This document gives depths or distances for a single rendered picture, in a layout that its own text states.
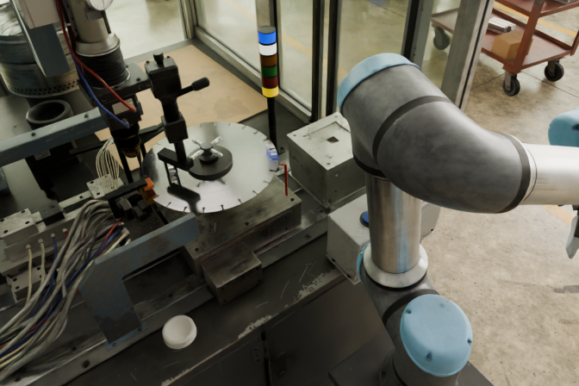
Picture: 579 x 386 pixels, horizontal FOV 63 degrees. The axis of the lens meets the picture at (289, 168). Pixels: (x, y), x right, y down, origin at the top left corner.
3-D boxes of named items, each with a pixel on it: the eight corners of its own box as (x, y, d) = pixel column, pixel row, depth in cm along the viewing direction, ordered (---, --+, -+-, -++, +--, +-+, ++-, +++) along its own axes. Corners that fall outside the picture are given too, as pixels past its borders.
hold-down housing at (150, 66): (186, 129, 102) (168, 44, 89) (193, 141, 99) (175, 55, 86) (161, 136, 101) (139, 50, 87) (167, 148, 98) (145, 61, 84)
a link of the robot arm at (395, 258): (385, 342, 89) (373, 120, 52) (354, 279, 100) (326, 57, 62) (442, 319, 90) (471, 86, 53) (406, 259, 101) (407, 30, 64)
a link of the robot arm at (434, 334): (411, 405, 80) (425, 369, 71) (377, 335, 90) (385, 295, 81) (473, 383, 83) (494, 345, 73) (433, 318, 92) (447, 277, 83)
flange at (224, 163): (197, 144, 118) (196, 136, 116) (239, 152, 116) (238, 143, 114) (178, 173, 110) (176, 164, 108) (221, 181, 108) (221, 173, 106)
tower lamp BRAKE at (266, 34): (270, 34, 123) (269, 23, 121) (279, 40, 120) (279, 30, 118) (255, 40, 121) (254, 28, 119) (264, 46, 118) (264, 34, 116)
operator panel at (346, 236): (405, 207, 128) (414, 165, 118) (436, 232, 121) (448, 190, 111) (325, 255, 116) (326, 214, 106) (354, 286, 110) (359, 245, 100)
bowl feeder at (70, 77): (98, 78, 182) (67, -14, 158) (127, 115, 163) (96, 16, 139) (15, 106, 169) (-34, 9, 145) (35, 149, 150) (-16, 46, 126)
